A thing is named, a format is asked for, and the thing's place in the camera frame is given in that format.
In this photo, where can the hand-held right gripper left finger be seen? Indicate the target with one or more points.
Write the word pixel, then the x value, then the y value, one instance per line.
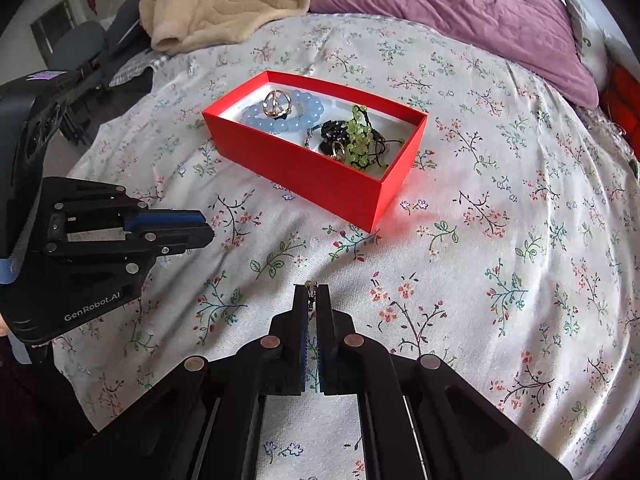
pixel 300 350

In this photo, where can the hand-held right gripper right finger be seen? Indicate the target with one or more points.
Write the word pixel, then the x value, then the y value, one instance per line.
pixel 327 350

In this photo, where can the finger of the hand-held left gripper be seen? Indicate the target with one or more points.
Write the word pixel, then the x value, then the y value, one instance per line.
pixel 185 239
pixel 170 218

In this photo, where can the small silver jewelry piece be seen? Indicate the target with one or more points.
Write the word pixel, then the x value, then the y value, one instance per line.
pixel 311 284

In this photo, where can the red jewelry box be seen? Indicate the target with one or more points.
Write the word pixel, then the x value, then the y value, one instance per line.
pixel 300 180

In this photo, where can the gold jewelry piece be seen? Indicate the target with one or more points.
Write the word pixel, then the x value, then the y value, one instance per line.
pixel 339 149

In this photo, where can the dark office chair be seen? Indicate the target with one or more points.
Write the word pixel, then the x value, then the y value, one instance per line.
pixel 85 40

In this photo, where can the floral bedsheet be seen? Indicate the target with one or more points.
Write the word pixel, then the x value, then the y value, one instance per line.
pixel 475 260

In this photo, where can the beige quilted blanket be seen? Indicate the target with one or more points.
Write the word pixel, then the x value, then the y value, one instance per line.
pixel 225 0

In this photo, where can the purple pillow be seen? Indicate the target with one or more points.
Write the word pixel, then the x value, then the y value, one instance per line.
pixel 450 15

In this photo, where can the orange plush balls toy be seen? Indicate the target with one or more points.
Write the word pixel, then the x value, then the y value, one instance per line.
pixel 622 105

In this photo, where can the white patterned pillow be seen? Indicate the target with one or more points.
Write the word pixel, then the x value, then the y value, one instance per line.
pixel 587 40

